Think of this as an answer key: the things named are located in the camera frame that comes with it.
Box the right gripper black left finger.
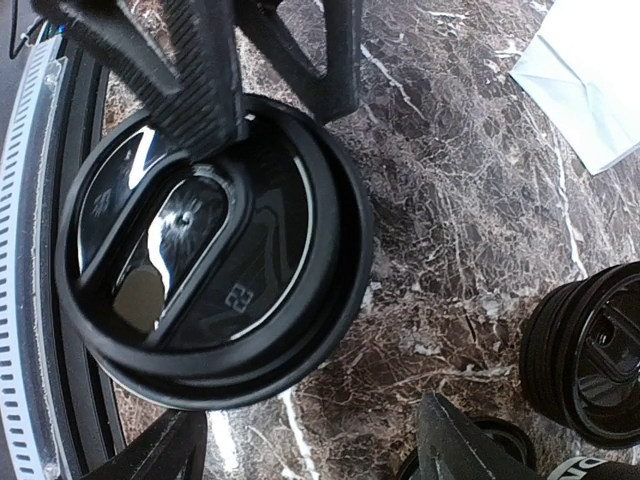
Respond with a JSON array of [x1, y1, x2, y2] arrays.
[[83, 410, 207, 480]]

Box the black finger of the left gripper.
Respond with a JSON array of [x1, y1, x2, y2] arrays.
[[239, 1, 363, 123], [32, 1, 247, 159]]

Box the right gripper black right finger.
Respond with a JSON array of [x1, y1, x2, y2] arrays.
[[416, 393, 541, 480]]

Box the black plastic lid on table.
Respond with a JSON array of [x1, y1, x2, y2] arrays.
[[395, 417, 537, 480]]

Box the stack of paper coffee cups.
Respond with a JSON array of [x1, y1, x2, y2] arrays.
[[547, 456, 640, 480]]

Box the light blue paper bag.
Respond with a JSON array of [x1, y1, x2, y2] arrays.
[[510, 1, 639, 175]]

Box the stack of black lids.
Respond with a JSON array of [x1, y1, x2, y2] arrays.
[[519, 262, 639, 449]]

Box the black front frame rail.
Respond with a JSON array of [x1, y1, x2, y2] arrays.
[[30, 40, 124, 479]]

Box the black plastic cup lid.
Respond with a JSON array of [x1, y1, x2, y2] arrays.
[[68, 94, 373, 410]]

